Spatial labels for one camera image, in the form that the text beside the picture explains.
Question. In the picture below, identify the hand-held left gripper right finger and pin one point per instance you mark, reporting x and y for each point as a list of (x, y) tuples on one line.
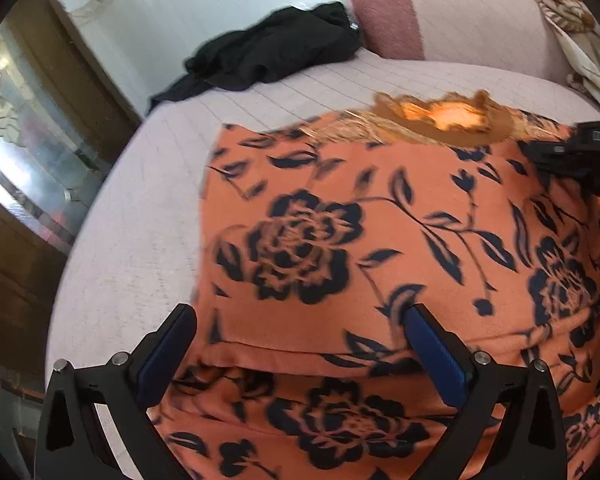
[(437, 356)]

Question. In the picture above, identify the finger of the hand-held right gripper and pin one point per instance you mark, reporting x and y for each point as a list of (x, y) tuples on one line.
[(547, 156)]

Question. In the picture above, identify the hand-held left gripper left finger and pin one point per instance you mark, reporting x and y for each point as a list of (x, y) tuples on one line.
[(161, 356)]

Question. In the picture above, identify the orange black-floral garment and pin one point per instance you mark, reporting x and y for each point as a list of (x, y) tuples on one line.
[(380, 240)]

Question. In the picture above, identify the cream floral cloth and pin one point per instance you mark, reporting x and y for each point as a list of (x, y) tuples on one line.
[(580, 55)]

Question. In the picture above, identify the pink bolster cushion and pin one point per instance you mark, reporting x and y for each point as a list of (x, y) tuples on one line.
[(480, 15)]

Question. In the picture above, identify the pink quilted mattress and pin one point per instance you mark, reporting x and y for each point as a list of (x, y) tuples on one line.
[(145, 200)]

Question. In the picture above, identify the black garment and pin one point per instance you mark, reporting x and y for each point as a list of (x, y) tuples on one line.
[(270, 50)]

